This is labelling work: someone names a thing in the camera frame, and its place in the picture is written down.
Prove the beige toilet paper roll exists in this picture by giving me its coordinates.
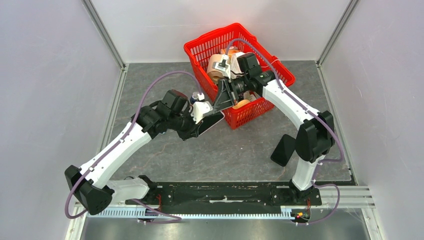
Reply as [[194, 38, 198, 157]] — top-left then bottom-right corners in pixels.
[[206, 54, 223, 85]]

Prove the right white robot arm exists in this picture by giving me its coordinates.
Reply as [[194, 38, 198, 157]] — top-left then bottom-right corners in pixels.
[[209, 52, 335, 205]]

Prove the black phone on table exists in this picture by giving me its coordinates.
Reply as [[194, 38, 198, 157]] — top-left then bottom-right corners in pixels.
[[270, 134, 296, 167]]

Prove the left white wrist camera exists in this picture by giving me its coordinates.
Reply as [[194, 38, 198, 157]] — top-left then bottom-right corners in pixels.
[[190, 101, 213, 124]]

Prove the red plastic basket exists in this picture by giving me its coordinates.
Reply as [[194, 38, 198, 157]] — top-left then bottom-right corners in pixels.
[[183, 22, 296, 130]]

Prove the aluminium frame rail left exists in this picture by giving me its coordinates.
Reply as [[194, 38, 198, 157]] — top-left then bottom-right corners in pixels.
[[81, 0, 126, 70]]

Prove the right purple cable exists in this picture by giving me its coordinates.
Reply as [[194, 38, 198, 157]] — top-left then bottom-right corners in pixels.
[[225, 38, 346, 226]]

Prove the aluminium frame rail right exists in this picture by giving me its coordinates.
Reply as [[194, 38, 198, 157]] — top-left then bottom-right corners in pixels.
[[316, 0, 360, 68]]

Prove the orange box in basket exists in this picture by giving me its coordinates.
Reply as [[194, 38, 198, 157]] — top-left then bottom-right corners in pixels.
[[220, 46, 240, 57]]

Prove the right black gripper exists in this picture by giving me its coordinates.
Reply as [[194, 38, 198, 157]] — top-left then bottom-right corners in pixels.
[[212, 74, 249, 113]]

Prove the orange label blue pump bottle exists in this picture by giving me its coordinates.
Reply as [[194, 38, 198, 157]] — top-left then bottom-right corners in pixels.
[[189, 91, 205, 105]]

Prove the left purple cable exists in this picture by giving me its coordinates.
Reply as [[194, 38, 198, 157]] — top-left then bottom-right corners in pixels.
[[64, 70, 204, 225]]

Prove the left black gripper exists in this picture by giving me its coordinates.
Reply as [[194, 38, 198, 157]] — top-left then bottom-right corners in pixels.
[[169, 106, 204, 142]]

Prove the purple cable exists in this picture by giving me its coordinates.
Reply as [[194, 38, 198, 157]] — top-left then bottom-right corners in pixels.
[[64, 70, 204, 225], [225, 38, 346, 226]]

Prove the aluminium frame rail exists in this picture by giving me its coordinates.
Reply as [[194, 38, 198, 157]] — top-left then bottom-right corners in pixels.
[[316, 0, 360, 68], [81, 0, 126, 70]]

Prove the white plastic bag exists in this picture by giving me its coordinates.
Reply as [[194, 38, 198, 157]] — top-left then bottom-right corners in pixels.
[[229, 51, 245, 79]]

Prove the white toothed cable rail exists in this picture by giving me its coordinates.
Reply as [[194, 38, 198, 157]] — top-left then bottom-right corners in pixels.
[[87, 205, 296, 221]]

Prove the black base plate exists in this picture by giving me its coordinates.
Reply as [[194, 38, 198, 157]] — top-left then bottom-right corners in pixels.
[[140, 181, 322, 214]]

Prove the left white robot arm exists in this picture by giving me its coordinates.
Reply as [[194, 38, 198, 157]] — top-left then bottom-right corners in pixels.
[[64, 89, 222, 215]]

